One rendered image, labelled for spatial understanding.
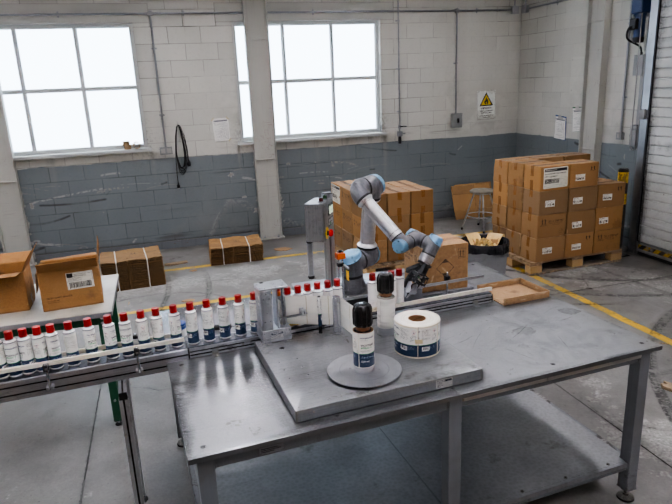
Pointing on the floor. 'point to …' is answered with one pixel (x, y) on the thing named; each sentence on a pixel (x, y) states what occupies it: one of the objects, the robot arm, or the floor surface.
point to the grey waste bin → (491, 261)
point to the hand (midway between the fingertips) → (405, 295)
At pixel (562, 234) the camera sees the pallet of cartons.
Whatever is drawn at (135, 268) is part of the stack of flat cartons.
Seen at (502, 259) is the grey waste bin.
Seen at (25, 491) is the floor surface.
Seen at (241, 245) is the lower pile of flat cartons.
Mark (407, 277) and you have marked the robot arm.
